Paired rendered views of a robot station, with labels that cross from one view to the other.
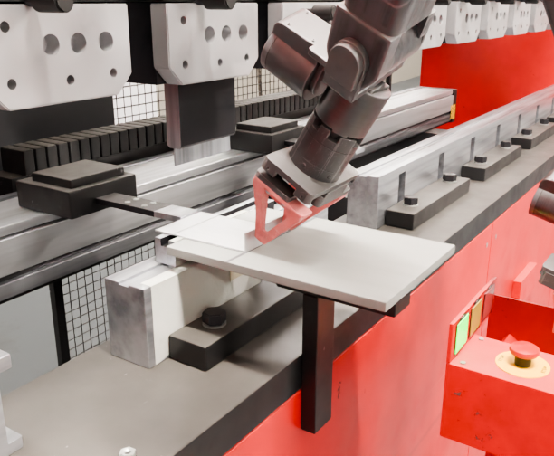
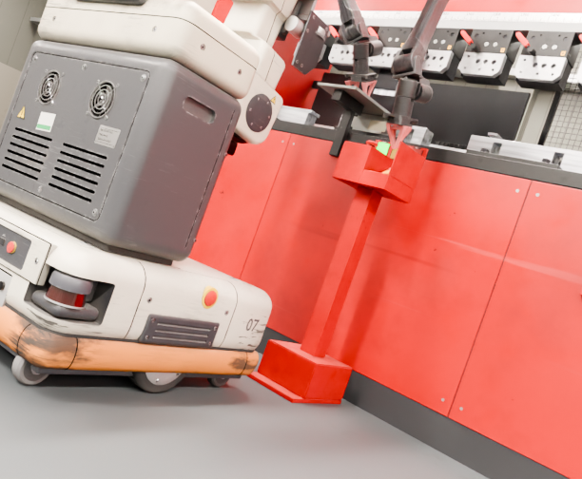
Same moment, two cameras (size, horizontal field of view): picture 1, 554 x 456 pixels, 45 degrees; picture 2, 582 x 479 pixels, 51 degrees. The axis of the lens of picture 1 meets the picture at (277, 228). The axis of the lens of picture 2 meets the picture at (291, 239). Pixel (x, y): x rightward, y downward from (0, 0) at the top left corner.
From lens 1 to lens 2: 2.57 m
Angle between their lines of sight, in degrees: 97
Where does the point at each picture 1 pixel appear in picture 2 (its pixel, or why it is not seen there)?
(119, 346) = not seen: hidden behind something
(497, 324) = (417, 171)
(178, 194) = not seen: hidden behind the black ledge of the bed
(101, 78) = (349, 59)
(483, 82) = not seen: outside the picture
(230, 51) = (388, 59)
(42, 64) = (339, 55)
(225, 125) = (392, 86)
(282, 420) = (326, 144)
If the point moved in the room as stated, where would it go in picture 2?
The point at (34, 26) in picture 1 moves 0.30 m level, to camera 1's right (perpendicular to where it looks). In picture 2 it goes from (340, 47) to (338, 18)
